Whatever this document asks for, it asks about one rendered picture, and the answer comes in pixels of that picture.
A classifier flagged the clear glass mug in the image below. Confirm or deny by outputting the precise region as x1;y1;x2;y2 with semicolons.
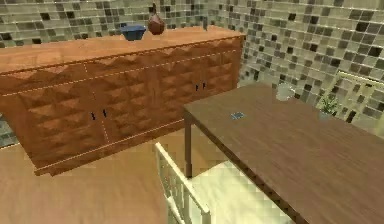
275;82;296;102

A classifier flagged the cream wooden chair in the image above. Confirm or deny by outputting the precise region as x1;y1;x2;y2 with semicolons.
154;142;296;224

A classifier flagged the orange wooden sideboard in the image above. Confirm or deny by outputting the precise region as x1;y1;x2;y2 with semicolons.
0;25;247;177

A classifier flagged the brown round vase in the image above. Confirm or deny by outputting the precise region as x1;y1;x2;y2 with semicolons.
147;2;166;36

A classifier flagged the blue bowl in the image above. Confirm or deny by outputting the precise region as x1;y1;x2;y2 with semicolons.
119;23;148;42

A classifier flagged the brown wooden table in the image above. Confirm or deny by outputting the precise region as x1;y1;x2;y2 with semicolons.
183;83;384;224

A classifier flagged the small green house plant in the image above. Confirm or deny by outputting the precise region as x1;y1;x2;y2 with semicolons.
316;94;340;122

